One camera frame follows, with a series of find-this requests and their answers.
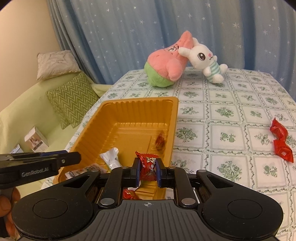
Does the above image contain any silver white pouch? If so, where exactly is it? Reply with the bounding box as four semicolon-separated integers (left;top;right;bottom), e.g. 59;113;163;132
100;147;121;171

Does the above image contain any shiny red foil candy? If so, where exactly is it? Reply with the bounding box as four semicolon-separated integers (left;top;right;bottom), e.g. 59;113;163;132
135;152;159;181

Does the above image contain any grey black snack packet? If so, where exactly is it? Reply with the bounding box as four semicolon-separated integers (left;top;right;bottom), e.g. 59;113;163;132
65;163;108;179

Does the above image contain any small red candy packet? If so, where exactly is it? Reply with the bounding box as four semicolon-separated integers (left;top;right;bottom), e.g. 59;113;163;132
122;187;141;200

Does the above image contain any person left hand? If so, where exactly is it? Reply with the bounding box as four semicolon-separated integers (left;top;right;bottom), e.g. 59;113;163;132
1;188;21;238

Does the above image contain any small white box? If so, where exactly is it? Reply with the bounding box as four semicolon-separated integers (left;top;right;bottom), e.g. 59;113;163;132
24;126;49;153

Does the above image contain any red candy in tray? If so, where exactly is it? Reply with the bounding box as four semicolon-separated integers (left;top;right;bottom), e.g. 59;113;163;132
155;131;166;151

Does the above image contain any orange plastic tray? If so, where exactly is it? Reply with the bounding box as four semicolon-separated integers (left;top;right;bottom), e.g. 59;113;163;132
53;96;180;200

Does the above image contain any green zigzag cushion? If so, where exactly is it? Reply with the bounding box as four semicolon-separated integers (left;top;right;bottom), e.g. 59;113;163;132
46;72;99;129

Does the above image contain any floral green white tablecloth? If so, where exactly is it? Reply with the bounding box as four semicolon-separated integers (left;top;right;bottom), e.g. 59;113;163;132
41;67;296;241

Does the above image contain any beige cushion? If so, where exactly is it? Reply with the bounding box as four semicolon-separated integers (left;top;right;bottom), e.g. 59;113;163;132
37;50;81;81

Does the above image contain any pink star plush toy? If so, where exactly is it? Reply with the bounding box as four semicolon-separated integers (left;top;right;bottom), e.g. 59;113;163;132
144;31;193;88

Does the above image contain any red wrapped candy packet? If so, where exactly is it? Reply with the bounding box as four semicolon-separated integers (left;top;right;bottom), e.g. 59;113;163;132
273;140;294;163

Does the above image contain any large red snack packet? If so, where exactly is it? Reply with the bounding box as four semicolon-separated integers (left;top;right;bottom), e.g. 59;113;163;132
269;118;288;141

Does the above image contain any white bunny plush toy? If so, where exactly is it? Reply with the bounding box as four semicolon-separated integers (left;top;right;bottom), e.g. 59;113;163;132
178;38;228;84

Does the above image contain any blue starry curtain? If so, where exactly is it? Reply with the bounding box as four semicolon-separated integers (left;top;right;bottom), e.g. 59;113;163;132
47;1;295;97

